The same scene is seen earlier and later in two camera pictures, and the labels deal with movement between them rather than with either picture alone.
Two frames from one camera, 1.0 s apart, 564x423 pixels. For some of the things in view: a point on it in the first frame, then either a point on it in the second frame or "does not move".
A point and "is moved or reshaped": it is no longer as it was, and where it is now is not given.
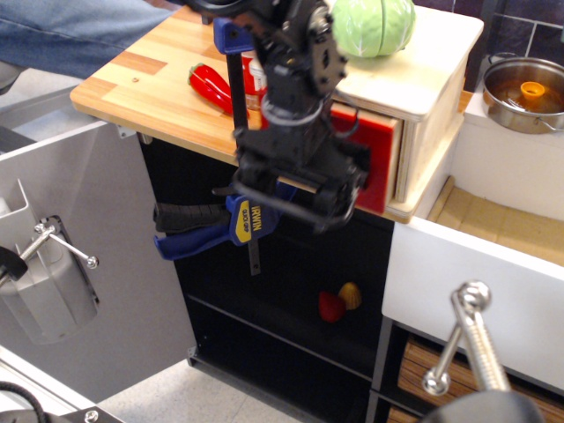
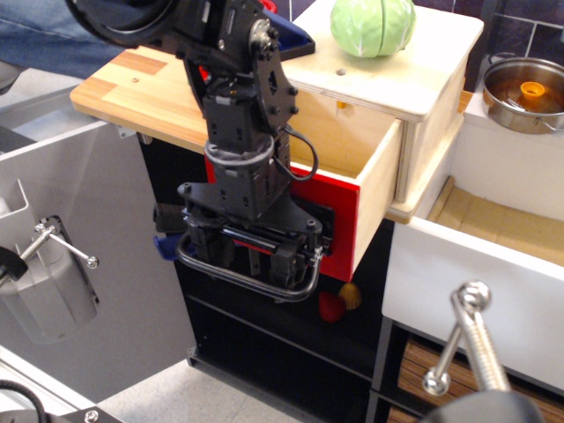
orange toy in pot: (531, 90) does not move
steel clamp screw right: (469, 301) does not move
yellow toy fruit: (352, 294) does not move
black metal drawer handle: (315, 216) to (287, 295)
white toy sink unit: (497, 219) does not move
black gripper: (304, 145) to (254, 197)
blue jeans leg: (73, 38) does not move
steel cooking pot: (507, 106) does not move
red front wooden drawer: (379, 135) is moved or reshaped
